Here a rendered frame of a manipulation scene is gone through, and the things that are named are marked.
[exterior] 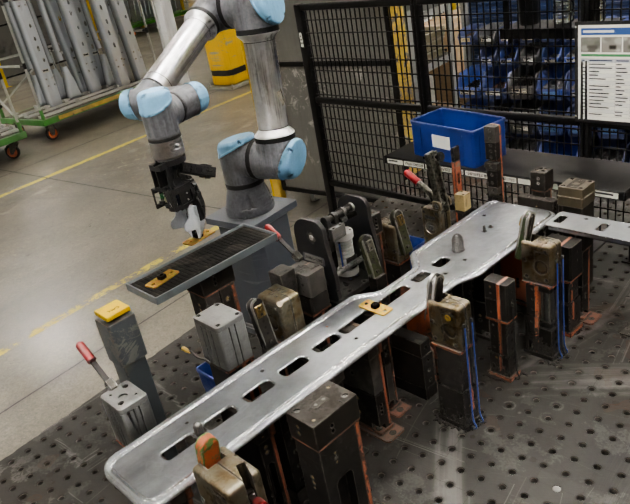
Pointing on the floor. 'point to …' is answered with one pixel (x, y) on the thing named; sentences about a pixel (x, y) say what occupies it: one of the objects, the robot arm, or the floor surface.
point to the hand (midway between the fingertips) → (197, 231)
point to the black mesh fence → (442, 89)
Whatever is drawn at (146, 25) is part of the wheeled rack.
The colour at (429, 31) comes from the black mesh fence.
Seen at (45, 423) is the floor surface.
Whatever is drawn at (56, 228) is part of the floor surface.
